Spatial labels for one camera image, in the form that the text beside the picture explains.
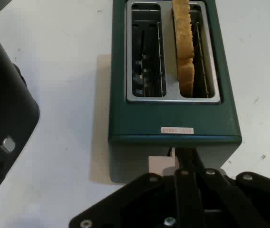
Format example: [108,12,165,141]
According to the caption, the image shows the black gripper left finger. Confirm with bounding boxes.
[68,147,206,228]

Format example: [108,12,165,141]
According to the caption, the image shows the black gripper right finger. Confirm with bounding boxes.
[187,147,270,228]

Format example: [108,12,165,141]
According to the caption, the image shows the white toaster lever knob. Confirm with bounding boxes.
[148,147,180,175]

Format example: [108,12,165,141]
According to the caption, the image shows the dark green two-slot toaster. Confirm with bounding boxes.
[108,0,242,185]

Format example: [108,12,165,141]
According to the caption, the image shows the black appliance housing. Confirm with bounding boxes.
[0,15,40,205]

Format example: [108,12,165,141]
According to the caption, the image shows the slice of toast bread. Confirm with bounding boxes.
[172,0,195,97]

